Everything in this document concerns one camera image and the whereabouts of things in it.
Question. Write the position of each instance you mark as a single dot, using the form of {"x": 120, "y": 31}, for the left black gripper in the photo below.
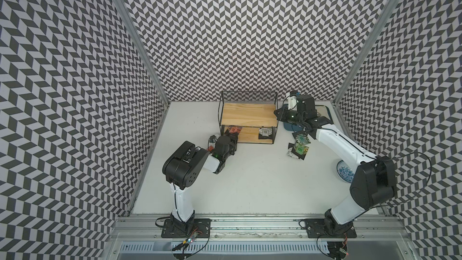
{"x": 232, "y": 152}

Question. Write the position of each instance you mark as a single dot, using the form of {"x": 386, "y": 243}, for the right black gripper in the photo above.
{"x": 281, "y": 116}

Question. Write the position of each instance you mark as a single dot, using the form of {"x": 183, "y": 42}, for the red label tea bag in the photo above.
{"x": 234, "y": 129}

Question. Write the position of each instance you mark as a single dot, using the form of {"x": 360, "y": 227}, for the green grape oolong tea bag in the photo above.
{"x": 301, "y": 138}

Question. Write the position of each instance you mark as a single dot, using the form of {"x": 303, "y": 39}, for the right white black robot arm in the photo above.
{"x": 374, "y": 181}

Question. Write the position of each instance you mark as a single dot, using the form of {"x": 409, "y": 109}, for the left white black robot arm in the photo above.
{"x": 184, "y": 166}

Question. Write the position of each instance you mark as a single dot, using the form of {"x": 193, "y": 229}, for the grey label tea bag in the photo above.
{"x": 265, "y": 134}

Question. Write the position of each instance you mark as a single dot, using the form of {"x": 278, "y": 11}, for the blue patterned bowl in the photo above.
{"x": 344, "y": 172}

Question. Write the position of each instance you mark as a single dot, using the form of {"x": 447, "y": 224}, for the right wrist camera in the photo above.
{"x": 292, "y": 100}

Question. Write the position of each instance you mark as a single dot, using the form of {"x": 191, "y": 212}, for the black wire wooden shelf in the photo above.
{"x": 251, "y": 110}

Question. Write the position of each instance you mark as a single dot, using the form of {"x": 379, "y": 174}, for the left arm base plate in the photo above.
{"x": 176, "y": 229}

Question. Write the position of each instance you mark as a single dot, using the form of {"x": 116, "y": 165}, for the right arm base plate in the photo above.
{"x": 328, "y": 229}

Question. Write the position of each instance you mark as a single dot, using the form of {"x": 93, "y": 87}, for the aluminium front rail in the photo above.
{"x": 254, "y": 227}

